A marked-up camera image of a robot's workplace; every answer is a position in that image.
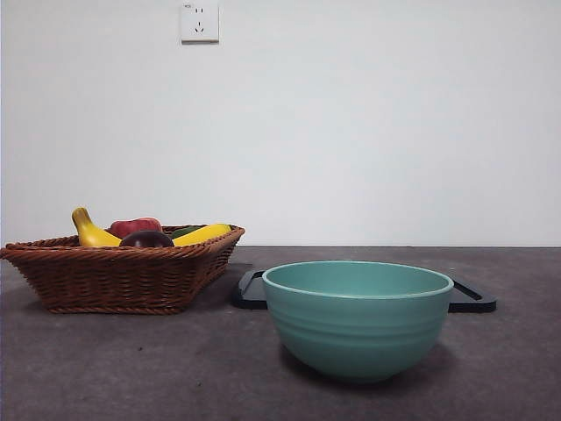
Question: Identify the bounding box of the dark red plum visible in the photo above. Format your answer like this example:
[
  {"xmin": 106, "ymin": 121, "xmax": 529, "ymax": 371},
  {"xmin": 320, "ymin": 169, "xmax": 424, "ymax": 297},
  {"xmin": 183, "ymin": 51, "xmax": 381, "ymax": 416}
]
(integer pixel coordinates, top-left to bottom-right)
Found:
[{"xmin": 118, "ymin": 229, "xmax": 175, "ymax": 248}]

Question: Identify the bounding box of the teal ceramic bowl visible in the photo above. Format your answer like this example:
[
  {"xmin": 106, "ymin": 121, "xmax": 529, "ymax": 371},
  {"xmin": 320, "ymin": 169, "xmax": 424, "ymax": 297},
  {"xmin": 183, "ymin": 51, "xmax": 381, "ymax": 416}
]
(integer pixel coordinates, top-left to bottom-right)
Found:
[{"xmin": 261, "ymin": 260, "xmax": 455, "ymax": 385}]

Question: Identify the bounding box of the dark green rectangular tray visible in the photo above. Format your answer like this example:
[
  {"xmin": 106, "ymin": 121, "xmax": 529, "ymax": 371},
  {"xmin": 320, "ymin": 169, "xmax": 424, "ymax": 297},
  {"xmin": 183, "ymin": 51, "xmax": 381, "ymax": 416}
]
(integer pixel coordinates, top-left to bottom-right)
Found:
[{"xmin": 231, "ymin": 269, "xmax": 499, "ymax": 313}]

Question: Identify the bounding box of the green avocado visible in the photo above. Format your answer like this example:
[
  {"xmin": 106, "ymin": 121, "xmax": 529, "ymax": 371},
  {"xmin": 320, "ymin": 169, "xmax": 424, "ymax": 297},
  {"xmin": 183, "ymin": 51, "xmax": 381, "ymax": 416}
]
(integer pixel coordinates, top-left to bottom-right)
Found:
[{"xmin": 168, "ymin": 225, "xmax": 207, "ymax": 240}]

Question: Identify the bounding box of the red apple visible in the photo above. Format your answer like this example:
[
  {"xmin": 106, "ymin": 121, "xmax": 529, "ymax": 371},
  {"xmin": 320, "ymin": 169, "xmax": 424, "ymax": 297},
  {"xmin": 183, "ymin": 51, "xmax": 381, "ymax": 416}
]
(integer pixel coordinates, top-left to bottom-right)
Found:
[{"xmin": 108, "ymin": 217, "xmax": 164, "ymax": 240}]

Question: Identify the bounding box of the brown wicker basket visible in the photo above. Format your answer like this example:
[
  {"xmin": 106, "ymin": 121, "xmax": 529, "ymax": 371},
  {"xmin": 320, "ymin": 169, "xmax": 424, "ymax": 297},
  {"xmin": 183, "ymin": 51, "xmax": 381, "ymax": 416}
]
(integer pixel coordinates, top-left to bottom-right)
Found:
[{"xmin": 0, "ymin": 224, "xmax": 246, "ymax": 315}]

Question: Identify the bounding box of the yellow banana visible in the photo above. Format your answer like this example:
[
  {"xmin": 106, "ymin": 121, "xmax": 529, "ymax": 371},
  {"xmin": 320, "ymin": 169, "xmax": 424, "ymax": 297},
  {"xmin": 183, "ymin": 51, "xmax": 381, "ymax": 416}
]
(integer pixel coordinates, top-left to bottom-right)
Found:
[{"xmin": 71, "ymin": 206, "xmax": 233, "ymax": 247}]

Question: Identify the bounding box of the white wall socket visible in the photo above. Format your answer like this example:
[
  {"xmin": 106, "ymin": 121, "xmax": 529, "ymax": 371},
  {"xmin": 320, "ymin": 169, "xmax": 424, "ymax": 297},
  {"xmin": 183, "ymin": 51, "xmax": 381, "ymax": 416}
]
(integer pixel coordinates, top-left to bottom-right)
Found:
[{"xmin": 181, "ymin": 1, "xmax": 221, "ymax": 45}]

